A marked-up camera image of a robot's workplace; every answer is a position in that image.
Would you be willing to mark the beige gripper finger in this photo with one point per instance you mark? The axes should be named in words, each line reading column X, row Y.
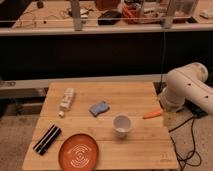
column 169, row 119

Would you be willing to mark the white ceramic cup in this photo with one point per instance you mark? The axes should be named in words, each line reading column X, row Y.
column 122, row 125

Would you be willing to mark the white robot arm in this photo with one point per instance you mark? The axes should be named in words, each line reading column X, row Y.
column 186, row 83

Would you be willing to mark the orange carrot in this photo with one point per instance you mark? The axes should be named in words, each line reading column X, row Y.
column 153, row 114

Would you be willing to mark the black box on floor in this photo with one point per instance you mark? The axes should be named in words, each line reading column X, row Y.
column 196, row 111

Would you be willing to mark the blue sponge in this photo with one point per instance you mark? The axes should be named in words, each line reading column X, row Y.
column 99, row 108

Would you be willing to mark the orange plate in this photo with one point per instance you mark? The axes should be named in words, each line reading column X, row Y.
column 79, row 152

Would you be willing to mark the orange tool on bench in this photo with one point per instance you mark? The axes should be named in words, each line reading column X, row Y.
column 132, row 14

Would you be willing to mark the black bag on bench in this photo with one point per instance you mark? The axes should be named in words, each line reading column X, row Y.
column 110, row 17

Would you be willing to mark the black rectangular box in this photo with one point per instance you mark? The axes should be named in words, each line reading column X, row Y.
column 46, row 141

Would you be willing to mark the grey metal post right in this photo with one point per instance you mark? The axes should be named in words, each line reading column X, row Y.
column 168, row 19

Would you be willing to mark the grey metal post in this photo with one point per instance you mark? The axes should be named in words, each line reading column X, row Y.
column 75, row 7
column 168, row 19

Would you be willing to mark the grey metal post left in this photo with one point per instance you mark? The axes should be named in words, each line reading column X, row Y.
column 75, row 7

